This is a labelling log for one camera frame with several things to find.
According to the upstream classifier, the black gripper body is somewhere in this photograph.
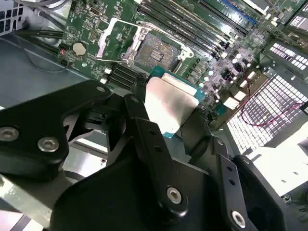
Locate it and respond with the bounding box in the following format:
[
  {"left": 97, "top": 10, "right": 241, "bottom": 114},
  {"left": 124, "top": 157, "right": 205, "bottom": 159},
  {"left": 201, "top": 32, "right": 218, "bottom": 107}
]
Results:
[{"left": 50, "top": 149, "right": 226, "bottom": 231}]

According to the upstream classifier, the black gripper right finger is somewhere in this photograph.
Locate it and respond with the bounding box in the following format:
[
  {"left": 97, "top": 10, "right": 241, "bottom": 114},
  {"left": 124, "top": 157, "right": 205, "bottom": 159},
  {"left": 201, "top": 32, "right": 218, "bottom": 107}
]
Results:
[{"left": 180, "top": 117, "right": 289, "bottom": 231}]

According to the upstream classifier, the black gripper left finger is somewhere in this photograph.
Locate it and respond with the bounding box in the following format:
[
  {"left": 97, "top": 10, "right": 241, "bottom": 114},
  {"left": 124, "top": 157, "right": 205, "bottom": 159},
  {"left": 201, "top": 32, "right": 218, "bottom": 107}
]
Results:
[{"left": 0, "top": 79, "right": 189, "bottom": 219}]

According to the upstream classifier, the silver green CPU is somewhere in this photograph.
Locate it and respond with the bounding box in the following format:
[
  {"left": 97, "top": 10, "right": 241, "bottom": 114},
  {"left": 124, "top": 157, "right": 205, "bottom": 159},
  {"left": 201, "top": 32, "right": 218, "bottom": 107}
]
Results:
[{"left": 143, "top": 64, "right": 208, "bottom": 140}]

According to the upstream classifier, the metal socket cover frame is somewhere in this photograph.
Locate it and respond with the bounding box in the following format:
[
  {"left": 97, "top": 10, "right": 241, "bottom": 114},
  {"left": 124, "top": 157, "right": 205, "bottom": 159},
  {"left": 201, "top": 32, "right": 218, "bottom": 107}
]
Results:
[{"left": 95, "top": 18, "right": 154, "bottom": 65}]

